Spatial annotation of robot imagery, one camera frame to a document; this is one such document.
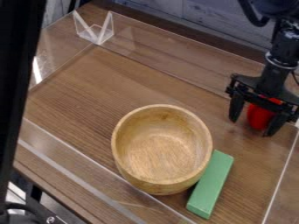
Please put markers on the red plush strawberry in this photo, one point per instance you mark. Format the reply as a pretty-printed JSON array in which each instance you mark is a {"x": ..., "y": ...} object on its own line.
[{"x": 259, "y": 117}]

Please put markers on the black metal table mount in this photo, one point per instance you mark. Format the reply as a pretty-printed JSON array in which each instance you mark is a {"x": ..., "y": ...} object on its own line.
[{"x": 46, "y": 216}]

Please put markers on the black foreground pole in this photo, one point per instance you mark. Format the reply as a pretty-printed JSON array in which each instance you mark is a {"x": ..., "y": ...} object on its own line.
[{"x": 20, "y": 29}]

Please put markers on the wooden bowl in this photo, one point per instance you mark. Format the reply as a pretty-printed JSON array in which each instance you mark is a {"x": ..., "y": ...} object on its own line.
[{"x": 162, "y": 147}]

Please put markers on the clear acrylic corner bracket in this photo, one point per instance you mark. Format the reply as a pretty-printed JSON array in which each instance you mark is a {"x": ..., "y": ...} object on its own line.
[{"x": 98, "y": 34}]

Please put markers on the clear acrylic front wall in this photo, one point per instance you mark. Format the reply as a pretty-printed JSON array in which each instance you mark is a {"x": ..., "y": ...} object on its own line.
[{"x": 84, "y": 185}]

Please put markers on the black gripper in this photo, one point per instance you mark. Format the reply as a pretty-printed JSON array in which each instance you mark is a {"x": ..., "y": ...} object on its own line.
[{"x": 242, "y": 91}]

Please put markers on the green rectangular block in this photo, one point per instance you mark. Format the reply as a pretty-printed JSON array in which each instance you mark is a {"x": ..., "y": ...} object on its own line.
[{"x": 208, "y": 187}]

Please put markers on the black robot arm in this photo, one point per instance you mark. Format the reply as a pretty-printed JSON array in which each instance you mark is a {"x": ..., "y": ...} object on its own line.
[{"x": 266, "y": 90}]

